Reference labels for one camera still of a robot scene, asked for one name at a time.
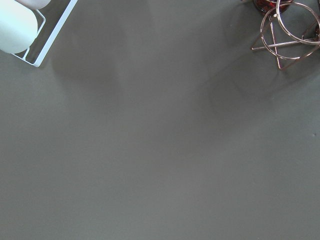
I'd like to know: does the white round plate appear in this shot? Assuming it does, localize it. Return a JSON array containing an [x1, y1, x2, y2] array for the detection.
[[0, 0, 50, 54]]

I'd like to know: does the copper wire bottle rack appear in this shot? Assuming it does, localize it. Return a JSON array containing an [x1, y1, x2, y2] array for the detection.
[[250, 0, 320, 70]]

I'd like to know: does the white plastic tray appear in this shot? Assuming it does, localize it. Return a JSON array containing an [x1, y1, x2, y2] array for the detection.
[[13, 0, 78, 67]]

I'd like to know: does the tea bottle lower left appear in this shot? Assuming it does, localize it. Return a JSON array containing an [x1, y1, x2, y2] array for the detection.
[[253, 0, 292, 14]]

